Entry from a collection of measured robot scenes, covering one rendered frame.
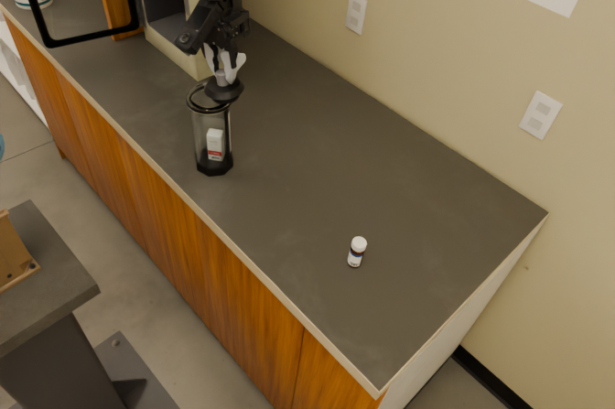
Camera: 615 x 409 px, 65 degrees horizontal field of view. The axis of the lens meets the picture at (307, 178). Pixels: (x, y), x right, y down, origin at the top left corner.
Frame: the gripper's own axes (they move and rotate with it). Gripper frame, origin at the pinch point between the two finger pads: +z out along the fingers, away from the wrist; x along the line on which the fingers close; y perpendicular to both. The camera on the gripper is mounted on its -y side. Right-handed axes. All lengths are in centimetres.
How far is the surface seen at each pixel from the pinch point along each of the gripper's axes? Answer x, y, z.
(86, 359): 13, -52, 63
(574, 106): -68, 46, 9
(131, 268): 66, -8, 119
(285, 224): -20.4, -6.2, 31.4
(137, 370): 30, -38, 119
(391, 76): -17, 56, 25
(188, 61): 40, 25, 23
